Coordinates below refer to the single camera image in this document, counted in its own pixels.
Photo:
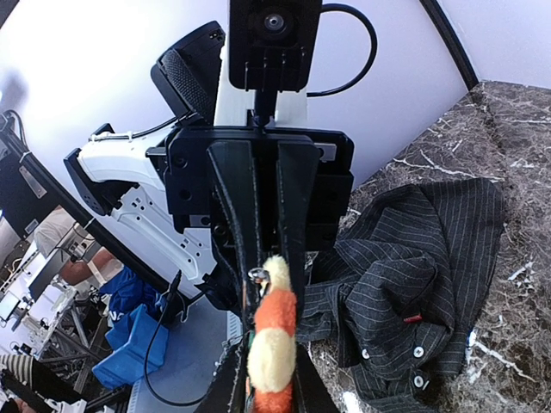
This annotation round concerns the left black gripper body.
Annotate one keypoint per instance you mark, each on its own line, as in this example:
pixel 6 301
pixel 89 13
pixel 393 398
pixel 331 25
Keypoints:
pixel 181 161

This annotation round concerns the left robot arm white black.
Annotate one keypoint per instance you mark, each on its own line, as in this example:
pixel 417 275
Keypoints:
pixel 114 176

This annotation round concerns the background person white shirt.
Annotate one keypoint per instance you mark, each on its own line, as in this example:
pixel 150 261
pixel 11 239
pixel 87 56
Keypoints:
pixel 51 235

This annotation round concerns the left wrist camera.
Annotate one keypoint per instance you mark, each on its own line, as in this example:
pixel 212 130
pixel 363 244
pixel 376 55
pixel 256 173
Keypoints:
pixel 271 43

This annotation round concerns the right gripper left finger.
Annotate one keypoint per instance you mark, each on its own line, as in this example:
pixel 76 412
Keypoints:
pixel 228 393

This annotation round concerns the black pinstriped shirt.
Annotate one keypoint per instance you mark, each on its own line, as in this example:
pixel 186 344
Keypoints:
pixel 401 289

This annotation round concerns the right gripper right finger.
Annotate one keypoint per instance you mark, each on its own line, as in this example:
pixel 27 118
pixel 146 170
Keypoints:
pixel 310 394

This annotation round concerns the flower brooch green orange yellow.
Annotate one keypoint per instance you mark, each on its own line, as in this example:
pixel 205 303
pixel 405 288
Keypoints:
pixel 272 355

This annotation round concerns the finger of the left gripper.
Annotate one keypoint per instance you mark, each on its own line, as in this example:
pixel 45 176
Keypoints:
pixel 232 174
pixel 296 169

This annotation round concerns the left black frame post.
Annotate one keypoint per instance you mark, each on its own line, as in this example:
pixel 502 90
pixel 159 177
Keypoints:
pixel 450 39

